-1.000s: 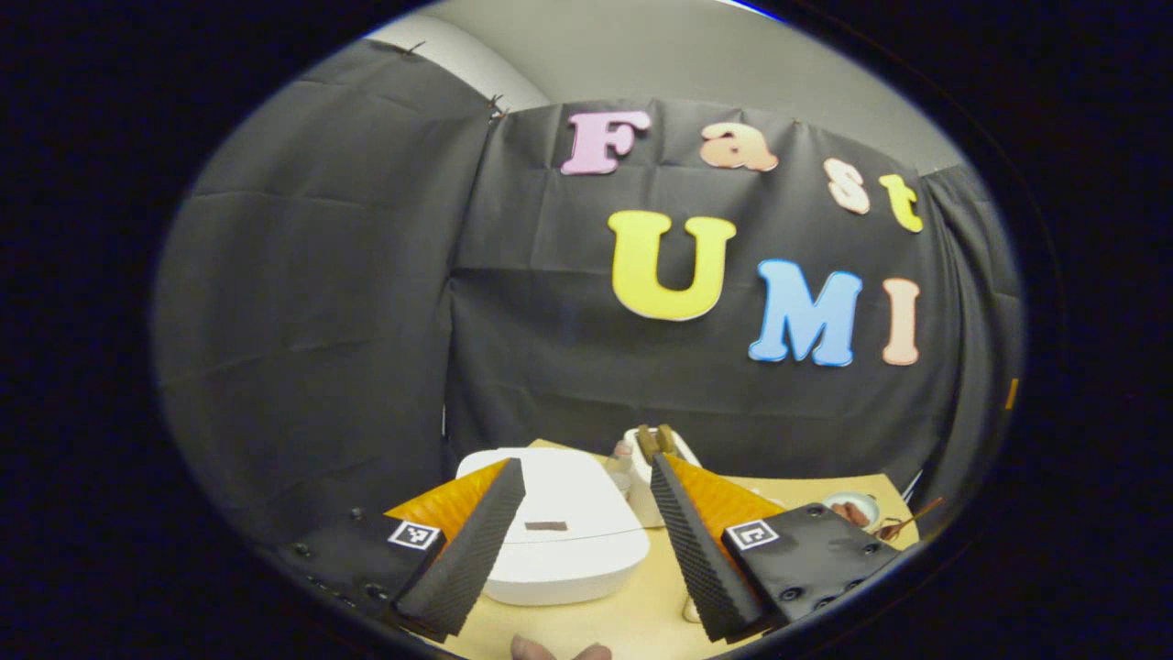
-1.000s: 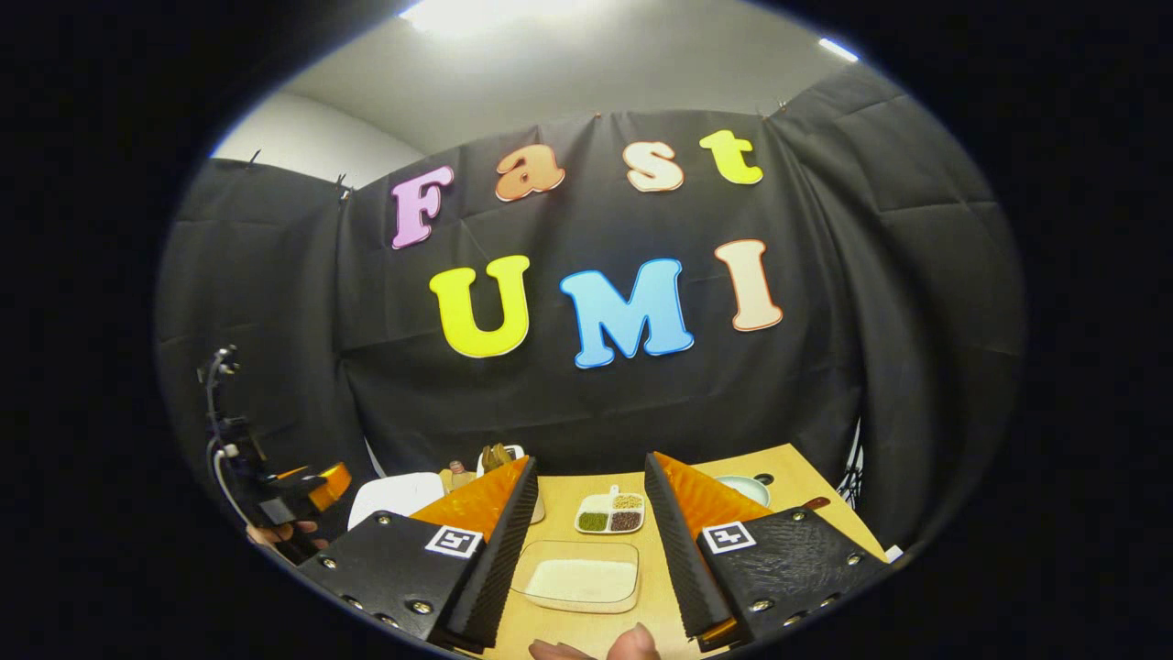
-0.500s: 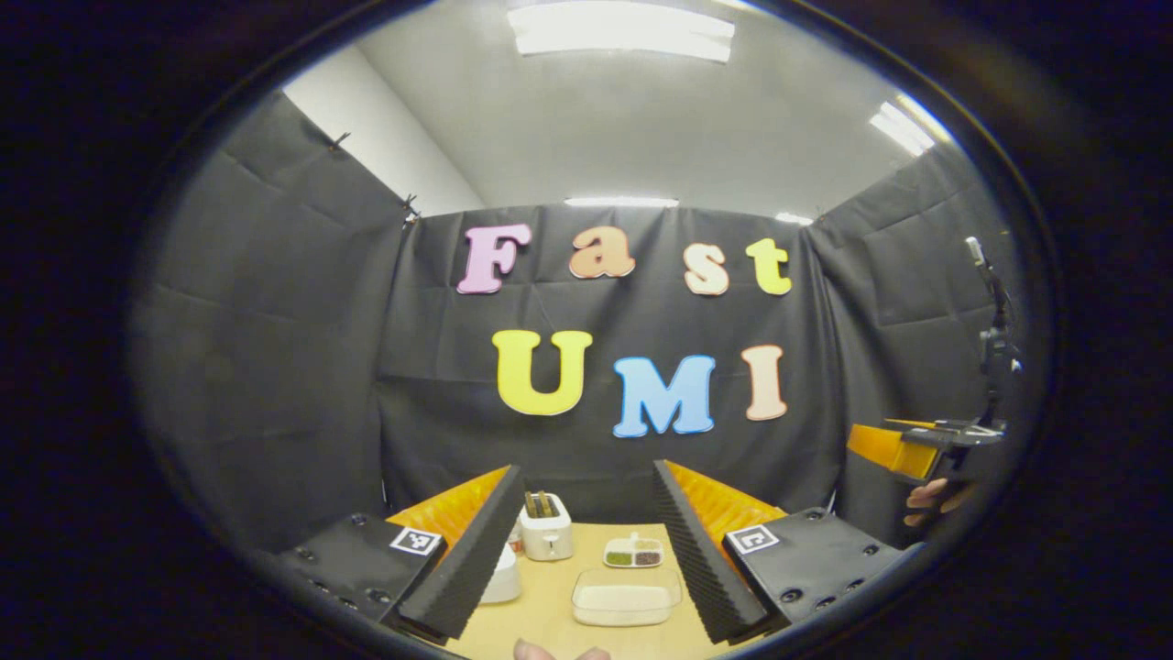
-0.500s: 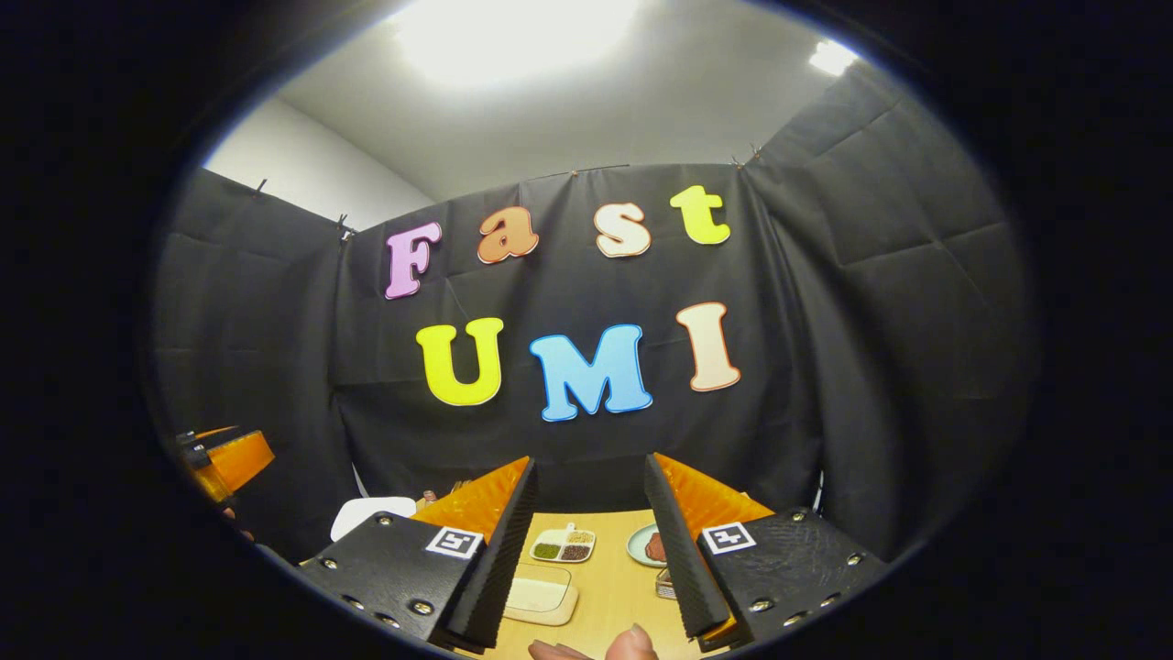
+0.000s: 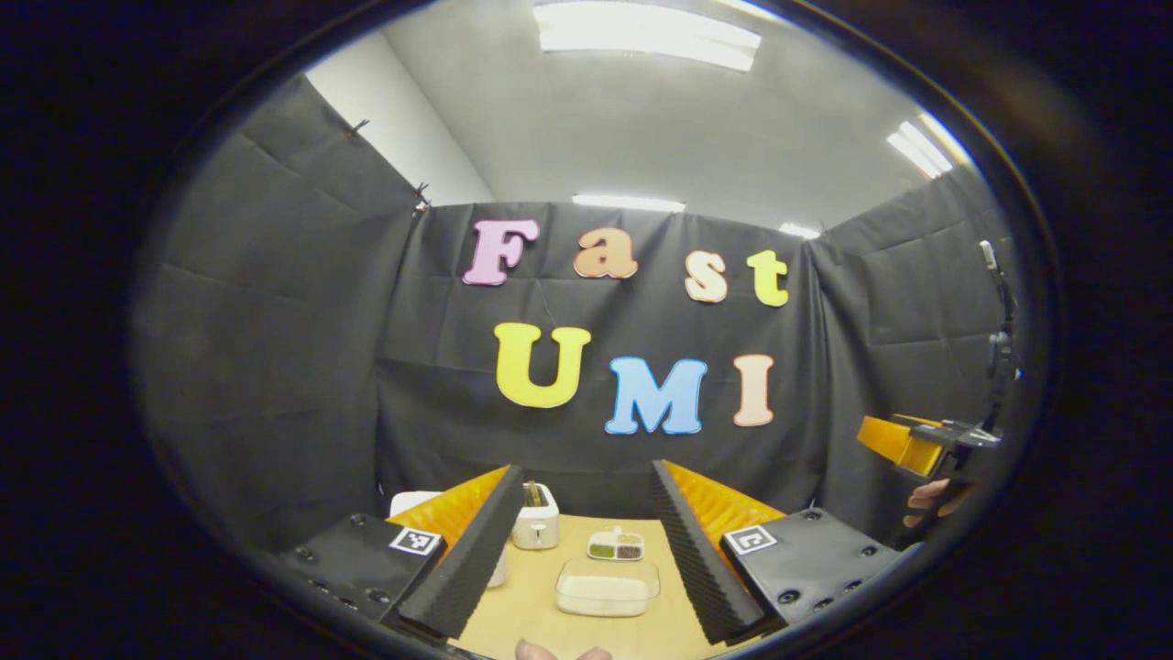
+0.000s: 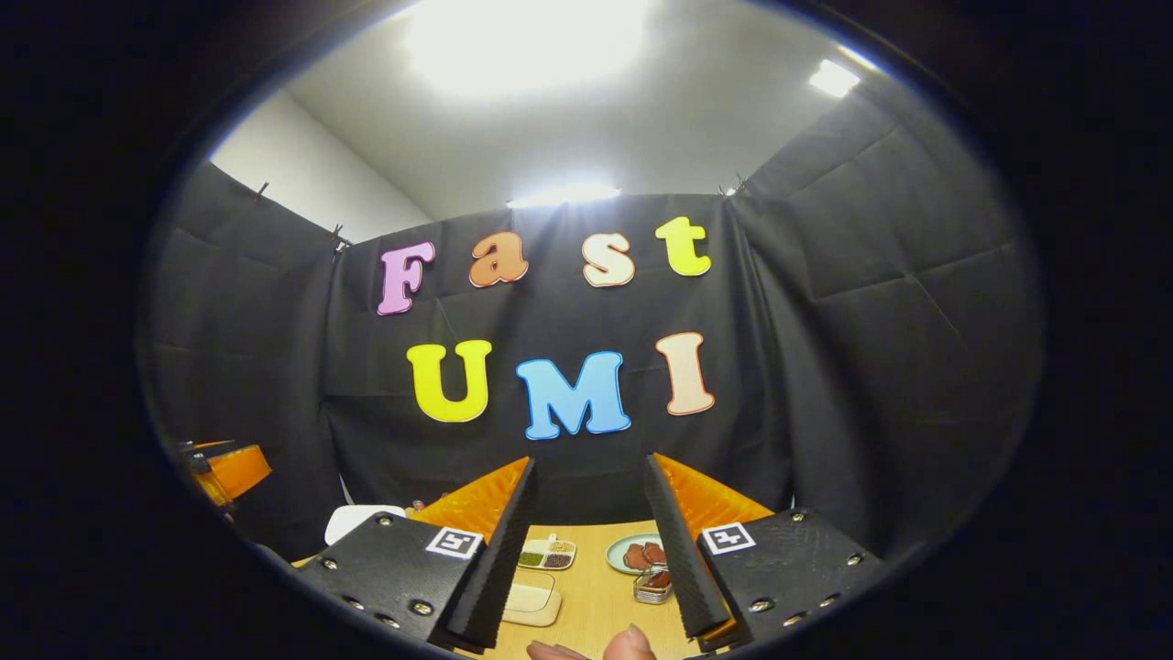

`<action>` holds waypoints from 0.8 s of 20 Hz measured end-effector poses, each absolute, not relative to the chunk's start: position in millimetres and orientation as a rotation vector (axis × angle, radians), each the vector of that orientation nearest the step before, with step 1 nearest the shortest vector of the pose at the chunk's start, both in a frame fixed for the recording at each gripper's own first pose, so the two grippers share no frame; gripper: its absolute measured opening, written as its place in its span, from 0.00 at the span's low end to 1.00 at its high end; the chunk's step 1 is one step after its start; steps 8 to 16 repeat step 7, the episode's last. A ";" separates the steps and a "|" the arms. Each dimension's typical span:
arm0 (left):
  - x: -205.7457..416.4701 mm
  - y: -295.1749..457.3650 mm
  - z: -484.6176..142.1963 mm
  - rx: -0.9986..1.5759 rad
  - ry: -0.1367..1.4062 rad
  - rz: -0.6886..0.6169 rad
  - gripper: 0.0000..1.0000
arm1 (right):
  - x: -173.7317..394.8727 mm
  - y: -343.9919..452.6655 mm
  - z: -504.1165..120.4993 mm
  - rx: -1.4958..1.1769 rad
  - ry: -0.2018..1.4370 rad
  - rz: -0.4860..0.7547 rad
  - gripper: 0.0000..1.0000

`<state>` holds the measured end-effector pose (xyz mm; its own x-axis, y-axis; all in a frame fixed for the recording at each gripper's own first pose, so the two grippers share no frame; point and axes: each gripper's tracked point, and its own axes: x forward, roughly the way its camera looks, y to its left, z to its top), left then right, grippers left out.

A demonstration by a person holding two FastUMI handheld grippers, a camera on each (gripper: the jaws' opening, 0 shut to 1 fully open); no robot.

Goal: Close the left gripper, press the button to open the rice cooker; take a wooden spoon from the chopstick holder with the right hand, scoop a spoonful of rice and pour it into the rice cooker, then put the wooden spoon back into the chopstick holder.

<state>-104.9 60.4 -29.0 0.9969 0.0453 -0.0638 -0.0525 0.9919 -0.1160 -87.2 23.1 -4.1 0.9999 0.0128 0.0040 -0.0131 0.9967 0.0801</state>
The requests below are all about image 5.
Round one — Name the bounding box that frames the clear box of rice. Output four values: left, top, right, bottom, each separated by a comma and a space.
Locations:
554, 557, 662, 618

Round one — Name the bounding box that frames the white rice cooker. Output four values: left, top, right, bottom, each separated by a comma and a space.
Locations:
389, 492, 508, 588

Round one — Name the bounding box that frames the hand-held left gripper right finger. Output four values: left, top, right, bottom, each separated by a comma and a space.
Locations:
649, 458, 901, 645

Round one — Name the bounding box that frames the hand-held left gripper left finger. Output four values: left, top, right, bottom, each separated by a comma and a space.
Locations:
280, 464, 526, 643

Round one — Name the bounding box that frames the white divided grain dish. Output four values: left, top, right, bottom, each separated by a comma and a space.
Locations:
586, 526, 645, 562

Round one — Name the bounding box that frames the black stand pole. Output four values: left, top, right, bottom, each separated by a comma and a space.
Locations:
979, 240, 1023, 432

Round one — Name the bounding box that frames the white toaster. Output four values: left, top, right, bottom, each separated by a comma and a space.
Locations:
511, 482, 561, 551

